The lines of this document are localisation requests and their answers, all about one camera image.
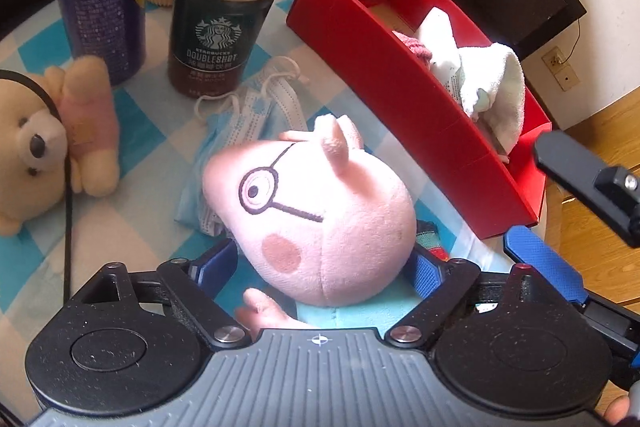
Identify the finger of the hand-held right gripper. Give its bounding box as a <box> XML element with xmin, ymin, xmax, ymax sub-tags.
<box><xmin>502</xmin><ymin>225</ymin><xmax>608</xmax><ymax>325</ymax></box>
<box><xmin>532</xmin><ymin>130</ymin><xmax>640</xmax><ymax>250</ymax></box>

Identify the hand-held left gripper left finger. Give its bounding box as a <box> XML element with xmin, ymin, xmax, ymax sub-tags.
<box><xmin>74</xmin><ymin>237</ymin><xmax>252</xmax><ymax>350</ymax></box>

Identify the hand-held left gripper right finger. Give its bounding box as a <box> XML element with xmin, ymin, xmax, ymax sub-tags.
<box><xmin>384</xmin><ymin>251</ymin><xmax>584</xmax><ymax>350</ymax></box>

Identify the colourful striped cloth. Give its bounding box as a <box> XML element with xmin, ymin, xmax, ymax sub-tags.
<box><xmin>415</xmin><ymin>219</ymin><xmax>453</xmax><ymax>263</ymax></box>

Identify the blue face mask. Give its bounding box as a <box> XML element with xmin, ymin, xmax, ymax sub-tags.
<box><xmin>194</xmin><ymin>58</ymin><xmax>311</xmax><ymax>142</ymax></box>
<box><xmin>175</xmin><ymin>127</ymin><xmax>226</xmax><ymax>238</ymax></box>

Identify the pink pig plush toy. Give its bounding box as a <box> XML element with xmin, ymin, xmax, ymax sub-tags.
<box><xmin>201</xmin><ymin>114</ymin><xmax>418</xmax><ymax>344</ymax></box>

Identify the white towel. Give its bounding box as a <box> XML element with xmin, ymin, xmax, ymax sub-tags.
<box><xmin>417</xmin><ymin>7</ymin><xmax>526</xmax><ymax>152</ymax></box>

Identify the white plastic packet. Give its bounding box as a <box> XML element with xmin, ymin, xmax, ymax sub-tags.
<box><xmin>432</xmin><ymin>57</ymin><xmax>483</xmax><ymax>112</ymax></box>

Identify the red cardboard box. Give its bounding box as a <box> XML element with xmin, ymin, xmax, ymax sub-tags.
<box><xmin>286</xmin><ymin>0</ymin><xmax>553</xmax><ymax>242</ymax></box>

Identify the cream teddy bear plush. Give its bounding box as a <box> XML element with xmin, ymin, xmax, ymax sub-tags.
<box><xmin>0</xmin><ymin>55</ymin><xmax>121</xmax><ymax>236</ymax></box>

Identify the pink cloth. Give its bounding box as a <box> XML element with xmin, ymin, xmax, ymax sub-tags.
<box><xmin>392</xmin><ymin>31</ymin><xmax>433</xmax><ymax>68</ymax></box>

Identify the person's right hand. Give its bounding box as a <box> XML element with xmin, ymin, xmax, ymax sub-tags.
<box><xmin>602</xmin><ymin>394</ymin><xmax>632</xmax><ymax>427</ymax></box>

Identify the blue checkered tablecloth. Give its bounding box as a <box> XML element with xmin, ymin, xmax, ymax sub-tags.
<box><xmin>0</xmin><ymin>0</ymin><xmax>516</xmax><ymax>408</ymax></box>

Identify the dark coffee can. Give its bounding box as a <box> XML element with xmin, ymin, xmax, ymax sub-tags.
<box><xmin>167</xmin><ymin>0</ymin><xmax>279</xmax><ymax>99</ymax></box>

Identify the beige wall outlet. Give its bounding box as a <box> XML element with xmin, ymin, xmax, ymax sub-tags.
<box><xmin>541</xmin><ymin>47</ymin><xmax>582</xmax><ymax>90</ymax></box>

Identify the thin charger cable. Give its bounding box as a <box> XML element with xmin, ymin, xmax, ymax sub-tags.
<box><xmin>562</xmin><ymin>18</ymin><xmax>584</xmax><ymax>58</ymax></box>

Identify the black cable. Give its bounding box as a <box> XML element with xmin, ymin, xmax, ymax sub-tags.
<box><xmin>0</xmin><ymin>77</ymin><xmax>73</xmax><ymax>308</ymax></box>

